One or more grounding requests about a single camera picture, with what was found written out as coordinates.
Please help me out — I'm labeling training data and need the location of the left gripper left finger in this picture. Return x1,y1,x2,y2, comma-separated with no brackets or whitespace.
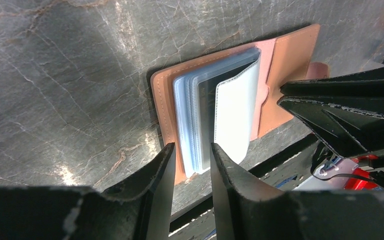
0,143,176,240

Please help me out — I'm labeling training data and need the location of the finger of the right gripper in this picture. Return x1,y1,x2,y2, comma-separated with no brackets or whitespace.
277,96,384,159
280,67,384,99

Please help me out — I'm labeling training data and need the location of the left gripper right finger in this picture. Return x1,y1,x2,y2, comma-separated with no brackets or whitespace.
210,143,384,240

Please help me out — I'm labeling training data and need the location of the tan leather card holder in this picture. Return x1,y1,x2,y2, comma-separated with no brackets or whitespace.
150,24,330,184

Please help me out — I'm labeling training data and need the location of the black credit card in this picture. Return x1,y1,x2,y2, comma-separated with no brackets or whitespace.
197,63,251,171

